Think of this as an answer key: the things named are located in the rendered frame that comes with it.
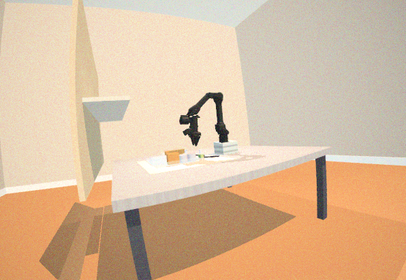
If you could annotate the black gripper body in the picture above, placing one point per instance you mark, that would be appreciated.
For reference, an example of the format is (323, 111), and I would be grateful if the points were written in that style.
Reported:
(195, 130)

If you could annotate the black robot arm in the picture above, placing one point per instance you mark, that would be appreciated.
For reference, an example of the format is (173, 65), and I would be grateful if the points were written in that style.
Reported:
(190, 118)

